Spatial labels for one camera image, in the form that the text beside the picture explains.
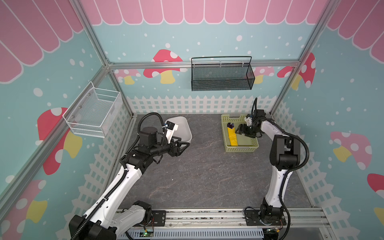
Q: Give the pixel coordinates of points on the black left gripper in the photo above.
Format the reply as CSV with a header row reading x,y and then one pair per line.
x,y
177,152

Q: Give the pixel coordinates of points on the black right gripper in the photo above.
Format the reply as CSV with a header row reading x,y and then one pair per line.
x,y
244,129

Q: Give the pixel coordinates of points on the yellow paper napkin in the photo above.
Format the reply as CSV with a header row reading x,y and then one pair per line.
x,y
232,136

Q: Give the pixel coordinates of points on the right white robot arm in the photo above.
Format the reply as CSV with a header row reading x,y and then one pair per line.
x,y
284,157

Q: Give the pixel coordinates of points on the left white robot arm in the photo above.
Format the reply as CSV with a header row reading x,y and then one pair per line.
x,y
100,222

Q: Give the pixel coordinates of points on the white plastic tub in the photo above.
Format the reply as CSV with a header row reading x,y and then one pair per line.
x,y
183,132

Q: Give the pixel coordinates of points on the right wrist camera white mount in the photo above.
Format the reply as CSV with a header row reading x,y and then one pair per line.
x,y
250,120

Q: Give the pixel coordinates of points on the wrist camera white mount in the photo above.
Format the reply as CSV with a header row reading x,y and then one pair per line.
x,y
250,120
170,128

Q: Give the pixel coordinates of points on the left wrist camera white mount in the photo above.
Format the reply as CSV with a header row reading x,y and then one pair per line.
x,y
170,128

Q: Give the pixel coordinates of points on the black mesh wall basket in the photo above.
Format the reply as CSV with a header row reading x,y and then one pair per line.
x,y
229,73

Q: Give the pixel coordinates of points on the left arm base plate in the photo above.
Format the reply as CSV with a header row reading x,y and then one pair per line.
x,y
154,218

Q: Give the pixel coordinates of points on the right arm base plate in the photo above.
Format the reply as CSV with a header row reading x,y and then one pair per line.
x,y
257,217

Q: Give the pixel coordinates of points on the white wire wall basket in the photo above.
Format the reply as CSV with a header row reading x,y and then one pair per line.
x,y
93,112

